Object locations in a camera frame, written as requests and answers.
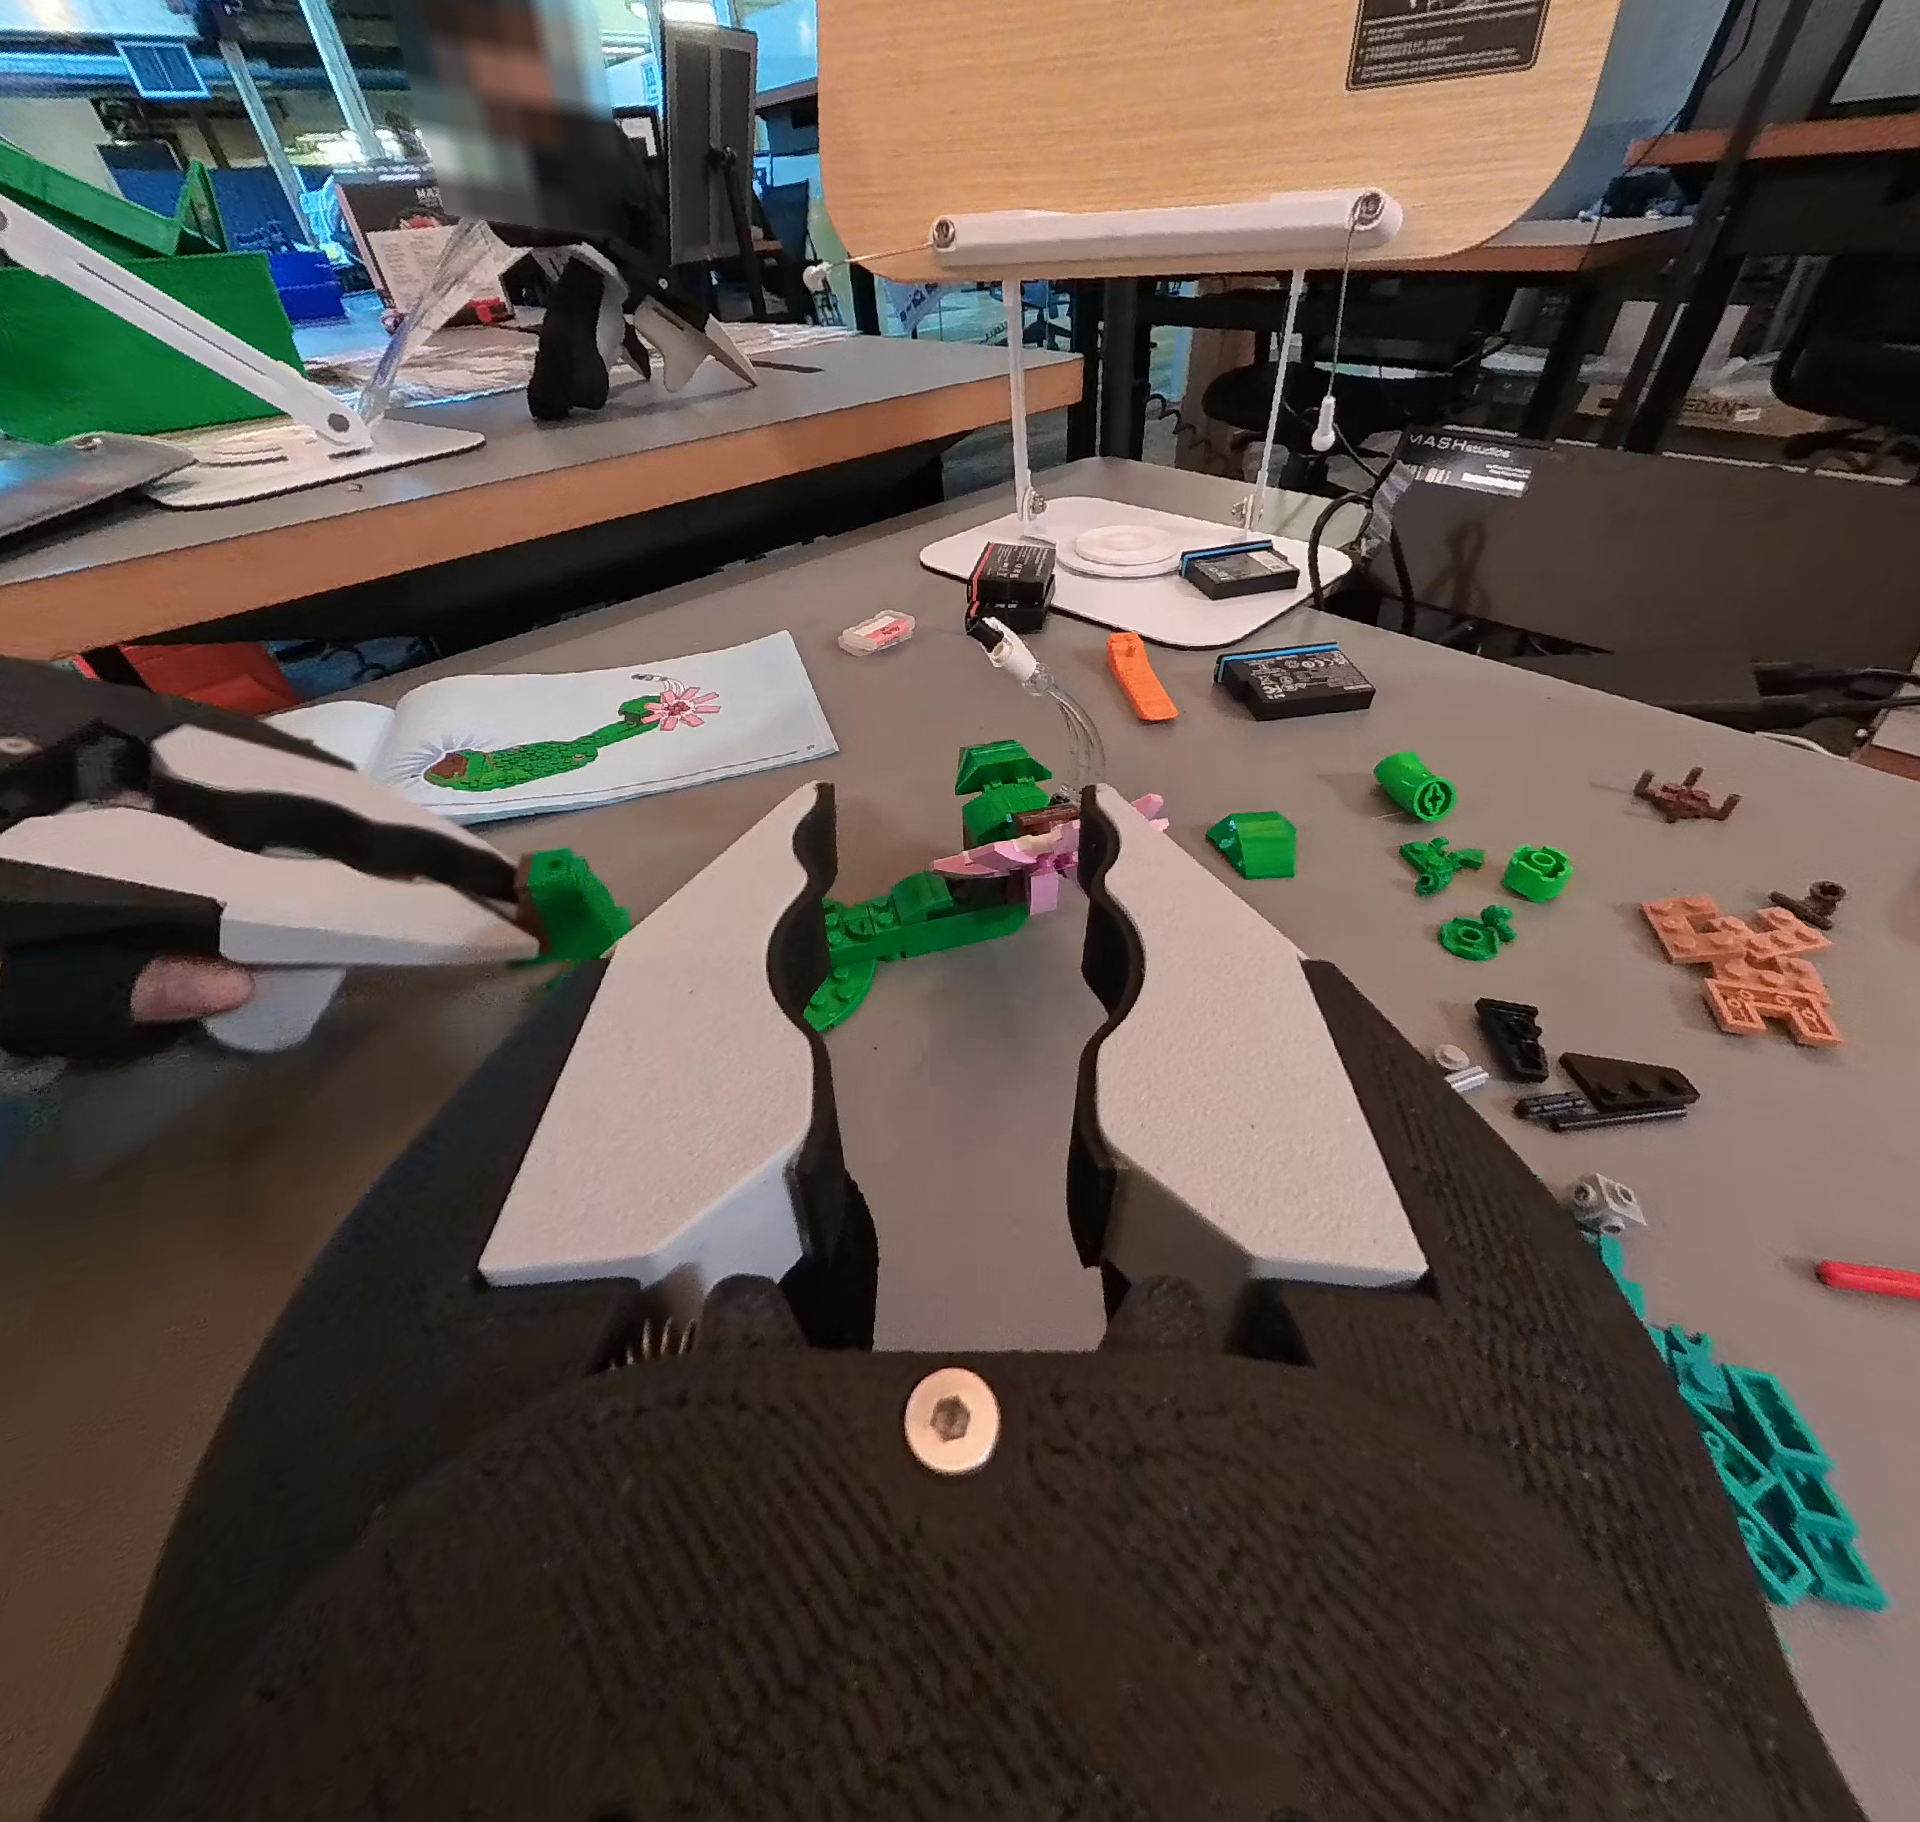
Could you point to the lego instruction booklet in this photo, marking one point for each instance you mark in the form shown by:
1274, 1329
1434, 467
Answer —
601, 742

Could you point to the orange brick separator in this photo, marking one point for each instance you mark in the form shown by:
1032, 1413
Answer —
1143, 676

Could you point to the black battery blue stripe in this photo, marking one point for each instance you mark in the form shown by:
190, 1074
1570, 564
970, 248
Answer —
1241, 572
1296, 682

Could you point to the dark grey monitor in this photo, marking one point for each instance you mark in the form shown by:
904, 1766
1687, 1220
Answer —
706, 143

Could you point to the clear plastic bag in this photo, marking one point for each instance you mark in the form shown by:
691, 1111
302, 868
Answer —
435, 308

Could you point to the red lego stick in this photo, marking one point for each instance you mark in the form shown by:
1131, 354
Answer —
1867, 1281

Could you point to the black lego brick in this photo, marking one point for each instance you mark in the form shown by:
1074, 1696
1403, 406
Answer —
1512, 1037

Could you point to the small grey round lego piece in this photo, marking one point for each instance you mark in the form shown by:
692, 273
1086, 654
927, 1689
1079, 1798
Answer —
1455, 1064

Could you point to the small dark brown lego piece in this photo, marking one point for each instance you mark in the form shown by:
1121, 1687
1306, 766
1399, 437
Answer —
1808, 906

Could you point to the black and white gripper device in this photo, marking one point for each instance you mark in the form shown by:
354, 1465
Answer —
577, 338

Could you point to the small clear pink card case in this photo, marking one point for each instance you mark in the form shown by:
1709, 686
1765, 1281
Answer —
877, 632

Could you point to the black desk panel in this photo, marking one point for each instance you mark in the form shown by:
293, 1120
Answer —
1651, 563

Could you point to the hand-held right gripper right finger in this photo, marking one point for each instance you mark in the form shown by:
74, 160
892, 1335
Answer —
1245, 1102

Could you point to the grey lego stud brick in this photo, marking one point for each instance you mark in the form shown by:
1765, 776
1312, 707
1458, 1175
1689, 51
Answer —
1608, 1206

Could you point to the pile of tan lego plates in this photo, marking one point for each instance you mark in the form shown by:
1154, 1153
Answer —
1747, 967

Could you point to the green lego slope brick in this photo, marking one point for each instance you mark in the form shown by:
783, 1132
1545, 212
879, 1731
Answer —
577, 908

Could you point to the pile of teal lego pieces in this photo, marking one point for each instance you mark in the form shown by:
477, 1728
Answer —
1755, 1447

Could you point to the brown lego branch piece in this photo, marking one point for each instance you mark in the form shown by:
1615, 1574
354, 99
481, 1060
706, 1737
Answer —
1683, 797

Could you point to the person's left hand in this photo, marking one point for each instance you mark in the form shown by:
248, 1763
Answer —
196, 989

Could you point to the black lego plate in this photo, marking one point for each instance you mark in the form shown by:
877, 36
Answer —
1627, 1082

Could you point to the green lego curved slope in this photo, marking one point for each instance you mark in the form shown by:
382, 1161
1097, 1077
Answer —
1252, 846

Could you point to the black battery red label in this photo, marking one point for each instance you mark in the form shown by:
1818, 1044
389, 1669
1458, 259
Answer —
1012, 586

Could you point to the green round lego brick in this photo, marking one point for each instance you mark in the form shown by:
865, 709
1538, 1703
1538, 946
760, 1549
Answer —
1538, 873

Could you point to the green lego cylinder piece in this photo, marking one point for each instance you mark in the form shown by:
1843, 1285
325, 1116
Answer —
1413, 787

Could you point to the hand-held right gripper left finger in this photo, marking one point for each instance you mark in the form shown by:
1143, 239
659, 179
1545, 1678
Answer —
661, 1102

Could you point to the green storage bin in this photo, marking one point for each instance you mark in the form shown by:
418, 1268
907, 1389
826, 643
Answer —
91, 352

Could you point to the green lego joint piece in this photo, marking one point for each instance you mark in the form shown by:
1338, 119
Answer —
1476, 936
1441, 863

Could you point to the green lego model pink flower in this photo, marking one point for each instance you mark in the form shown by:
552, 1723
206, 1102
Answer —
915, 922

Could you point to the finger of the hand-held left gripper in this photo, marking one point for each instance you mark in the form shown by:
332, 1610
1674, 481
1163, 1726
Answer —
375, 931
301, 787

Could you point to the black lego rods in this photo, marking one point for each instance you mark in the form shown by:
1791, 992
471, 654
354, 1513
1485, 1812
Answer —
1575, 1111

